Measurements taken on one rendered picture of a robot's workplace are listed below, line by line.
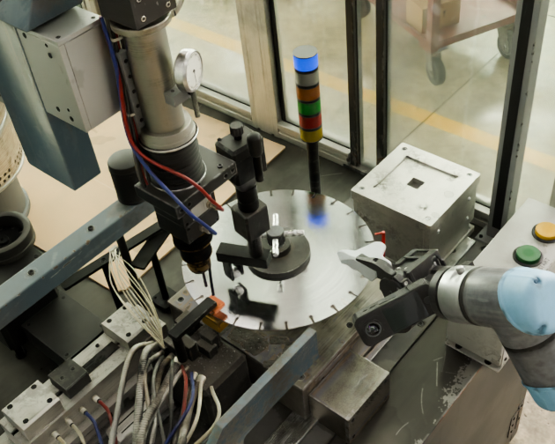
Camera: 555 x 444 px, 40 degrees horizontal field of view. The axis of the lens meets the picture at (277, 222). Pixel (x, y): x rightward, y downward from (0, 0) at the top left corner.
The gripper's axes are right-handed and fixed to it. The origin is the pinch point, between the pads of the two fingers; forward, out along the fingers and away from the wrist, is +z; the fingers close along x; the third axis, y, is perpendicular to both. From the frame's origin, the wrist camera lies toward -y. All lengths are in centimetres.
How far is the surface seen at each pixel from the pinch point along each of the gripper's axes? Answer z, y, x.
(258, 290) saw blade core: 14.3, -7.6, 4.2
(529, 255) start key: -4.0, 31.7, -12.9
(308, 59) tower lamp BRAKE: 19.1, 24.0, 32.0
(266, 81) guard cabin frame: 59, 38, 29
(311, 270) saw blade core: 11.7, 1.4, 2.5
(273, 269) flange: 14.6, -3.3, 5.6
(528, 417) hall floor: 51, 61, -85
